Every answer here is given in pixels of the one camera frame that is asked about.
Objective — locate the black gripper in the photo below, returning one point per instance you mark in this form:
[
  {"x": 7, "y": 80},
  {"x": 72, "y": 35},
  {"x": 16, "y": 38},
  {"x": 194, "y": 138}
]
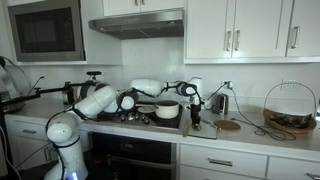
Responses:
[{"x": 195, "y": 110}]

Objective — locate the large green broccoli floret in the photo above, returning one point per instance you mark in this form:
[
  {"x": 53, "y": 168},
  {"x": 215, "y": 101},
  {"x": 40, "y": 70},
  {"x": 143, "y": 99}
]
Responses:
[{"x": 198, "y": 127}]

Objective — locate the steel kitchen knife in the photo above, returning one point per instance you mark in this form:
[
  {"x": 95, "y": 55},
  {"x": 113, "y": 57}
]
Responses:
[{"x": 209, "y": 123}]

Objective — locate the wooden spatula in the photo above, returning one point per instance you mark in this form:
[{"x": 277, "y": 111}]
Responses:
[{"x": 185, "y": 130}]

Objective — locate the dark grey electric kettle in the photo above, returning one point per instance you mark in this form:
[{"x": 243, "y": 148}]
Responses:
[{"x": 220, "y": 105}]

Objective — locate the black and steel cooktop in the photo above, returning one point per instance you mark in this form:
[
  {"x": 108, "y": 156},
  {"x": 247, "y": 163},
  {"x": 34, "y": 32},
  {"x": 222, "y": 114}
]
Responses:
[{"x": 166, "y": 123}]

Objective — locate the round cork trivet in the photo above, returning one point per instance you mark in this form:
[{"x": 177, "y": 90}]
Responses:
[{"x": 227, "y": 125}]

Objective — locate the wide white drawer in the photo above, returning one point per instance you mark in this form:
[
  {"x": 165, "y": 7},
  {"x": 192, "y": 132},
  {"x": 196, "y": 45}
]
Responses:
[{"x": 200, "y": 160}]

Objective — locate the steel cooktop knob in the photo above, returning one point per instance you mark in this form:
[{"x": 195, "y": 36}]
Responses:
[
  {"x": 137, "y": 116},
  {"x": 122, "y": 117},
  {"x": 130, "y": 117},
  {"x": 144, "y": 118},
  {"x": 147, "y": 121}
]

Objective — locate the black built-in oven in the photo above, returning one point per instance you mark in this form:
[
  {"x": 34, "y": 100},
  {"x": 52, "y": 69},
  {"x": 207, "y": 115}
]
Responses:
[{"x": 133, "y": 153}]

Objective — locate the white cabinet door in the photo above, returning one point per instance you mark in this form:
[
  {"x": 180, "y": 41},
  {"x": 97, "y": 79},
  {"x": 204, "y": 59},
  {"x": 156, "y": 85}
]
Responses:
[
  {"x": 260, "y": 30},
  {"x": 120, "y": 6},
  {"x": 206, "y": 30},
  {"x": 163, "y": 4},
  {"x": 310, "y": 30}
]

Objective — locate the dark contents of basket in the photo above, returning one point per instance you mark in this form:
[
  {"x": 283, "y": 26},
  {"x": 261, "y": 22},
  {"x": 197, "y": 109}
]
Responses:
[{"x": 293, "y": 120}]

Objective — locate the steel range hood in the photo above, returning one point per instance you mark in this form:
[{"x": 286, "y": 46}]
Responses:
[{"x": 140, "y": 25}]

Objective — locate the built-in steel microwave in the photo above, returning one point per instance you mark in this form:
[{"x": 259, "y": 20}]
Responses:
[{"x": 45, "y": 30}]

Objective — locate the clear domed countertop appliance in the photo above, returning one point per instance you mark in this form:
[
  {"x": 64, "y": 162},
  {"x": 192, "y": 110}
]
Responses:
[{"x": 10, "y": 83}]

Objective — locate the white wall outlet with plugs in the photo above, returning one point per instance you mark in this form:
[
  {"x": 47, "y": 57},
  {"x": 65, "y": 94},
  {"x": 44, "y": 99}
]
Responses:
[{"x": 228, "y": 84}]

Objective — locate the black camera on pole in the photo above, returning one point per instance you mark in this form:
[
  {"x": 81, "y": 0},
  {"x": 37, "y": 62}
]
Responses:
[{"x": 94, "y": 73}]

